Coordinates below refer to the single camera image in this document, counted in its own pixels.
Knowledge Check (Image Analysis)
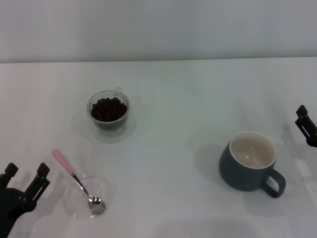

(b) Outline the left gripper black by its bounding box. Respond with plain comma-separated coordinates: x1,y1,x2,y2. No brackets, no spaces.
0,163,51,238

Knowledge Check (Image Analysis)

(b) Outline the pink handled metal spoon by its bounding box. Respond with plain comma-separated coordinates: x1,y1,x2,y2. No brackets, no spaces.
51,148,106,215

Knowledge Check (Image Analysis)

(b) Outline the dark blue ceramic mug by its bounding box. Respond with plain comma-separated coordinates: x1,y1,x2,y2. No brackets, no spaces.
218,131,287,199

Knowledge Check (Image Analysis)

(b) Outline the clear glass cup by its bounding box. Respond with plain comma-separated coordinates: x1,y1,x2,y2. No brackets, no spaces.
86,86,130,131

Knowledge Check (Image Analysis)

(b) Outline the coffee bean pile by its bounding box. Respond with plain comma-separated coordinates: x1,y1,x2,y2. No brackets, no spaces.
90,97,128,122

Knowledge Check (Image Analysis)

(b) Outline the shallow clear glass dish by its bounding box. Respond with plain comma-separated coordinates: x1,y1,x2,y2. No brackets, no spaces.
64,174,112,221

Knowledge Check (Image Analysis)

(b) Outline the clear glass saucer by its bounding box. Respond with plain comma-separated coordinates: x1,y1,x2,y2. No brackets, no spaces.
88,109,137,144

